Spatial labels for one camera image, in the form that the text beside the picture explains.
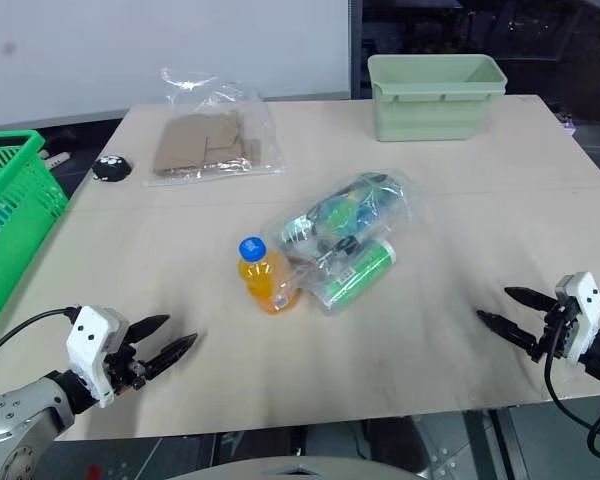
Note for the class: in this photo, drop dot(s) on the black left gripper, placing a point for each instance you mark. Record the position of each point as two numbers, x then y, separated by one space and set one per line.
126 370

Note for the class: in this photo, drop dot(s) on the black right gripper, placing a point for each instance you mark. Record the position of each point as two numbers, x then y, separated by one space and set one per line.
555 332

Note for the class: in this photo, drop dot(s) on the green plastic shopping basket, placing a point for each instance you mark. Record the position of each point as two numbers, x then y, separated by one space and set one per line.
10 210

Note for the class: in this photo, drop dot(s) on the orange juice bottle blue cap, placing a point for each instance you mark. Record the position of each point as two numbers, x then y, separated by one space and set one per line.
265 282

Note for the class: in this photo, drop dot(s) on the clear bag with cans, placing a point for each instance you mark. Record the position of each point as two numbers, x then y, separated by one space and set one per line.
405 195

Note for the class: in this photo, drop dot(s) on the black round paw-print object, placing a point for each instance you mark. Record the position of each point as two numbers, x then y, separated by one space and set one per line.
111 170

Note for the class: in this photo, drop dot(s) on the grey robot torso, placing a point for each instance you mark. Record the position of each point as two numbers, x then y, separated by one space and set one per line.
290 469

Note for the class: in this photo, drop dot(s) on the folded brown cardboard piece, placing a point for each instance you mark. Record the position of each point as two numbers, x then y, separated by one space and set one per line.
190 142

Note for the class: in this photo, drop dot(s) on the blue green drink can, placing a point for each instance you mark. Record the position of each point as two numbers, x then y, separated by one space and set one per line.
345 210

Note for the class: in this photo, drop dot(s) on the beige stick-shaped object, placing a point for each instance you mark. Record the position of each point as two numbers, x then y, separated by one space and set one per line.
56 160

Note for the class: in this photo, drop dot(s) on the pale green plastic bin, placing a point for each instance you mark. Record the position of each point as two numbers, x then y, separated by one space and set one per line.
425 117

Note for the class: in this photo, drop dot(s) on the clear bag with cardboard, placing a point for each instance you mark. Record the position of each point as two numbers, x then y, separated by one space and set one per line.
260 125

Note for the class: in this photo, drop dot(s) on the white board panel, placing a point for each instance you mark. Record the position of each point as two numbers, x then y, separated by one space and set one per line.
130 50

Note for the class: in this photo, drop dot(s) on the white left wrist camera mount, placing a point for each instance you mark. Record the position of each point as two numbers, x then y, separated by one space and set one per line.
92 335

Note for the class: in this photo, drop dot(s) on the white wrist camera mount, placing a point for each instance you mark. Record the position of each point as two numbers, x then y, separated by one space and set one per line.
92 335
587 300

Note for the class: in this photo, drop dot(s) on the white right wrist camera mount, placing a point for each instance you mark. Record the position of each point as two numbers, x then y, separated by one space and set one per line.
587 300

